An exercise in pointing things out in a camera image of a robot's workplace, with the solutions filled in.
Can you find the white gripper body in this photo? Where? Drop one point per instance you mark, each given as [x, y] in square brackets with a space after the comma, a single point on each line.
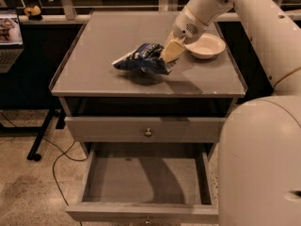
[186, 26]

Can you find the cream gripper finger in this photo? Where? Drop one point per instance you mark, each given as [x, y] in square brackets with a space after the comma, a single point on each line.
[173, 48]

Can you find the blue chip bag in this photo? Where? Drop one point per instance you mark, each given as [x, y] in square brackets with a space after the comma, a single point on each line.
[145, 59]

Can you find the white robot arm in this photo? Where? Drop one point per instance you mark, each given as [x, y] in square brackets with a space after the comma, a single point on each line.
[259, 153]

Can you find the grey drawer cabinet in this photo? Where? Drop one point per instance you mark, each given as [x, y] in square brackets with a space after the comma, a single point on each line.
[88, 85]

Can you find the grey top drawer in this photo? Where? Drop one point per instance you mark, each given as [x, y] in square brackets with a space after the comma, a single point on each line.
[145, 129]

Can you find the open grey middle drawer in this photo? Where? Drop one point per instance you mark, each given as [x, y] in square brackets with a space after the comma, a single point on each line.
[146, 183]

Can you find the white paper bowl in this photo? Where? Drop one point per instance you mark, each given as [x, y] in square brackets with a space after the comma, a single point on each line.
[206, 47]

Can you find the black desk leg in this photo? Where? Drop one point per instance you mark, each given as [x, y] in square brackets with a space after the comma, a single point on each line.
[60, 115]

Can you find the yellow black small object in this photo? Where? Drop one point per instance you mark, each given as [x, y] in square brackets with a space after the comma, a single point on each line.
[33, 13]

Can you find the open laptop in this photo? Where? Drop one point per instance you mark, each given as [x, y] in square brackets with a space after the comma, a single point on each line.
[11, 40]

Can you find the white railing frame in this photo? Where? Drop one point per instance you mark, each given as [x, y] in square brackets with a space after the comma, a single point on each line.
[62, 18]

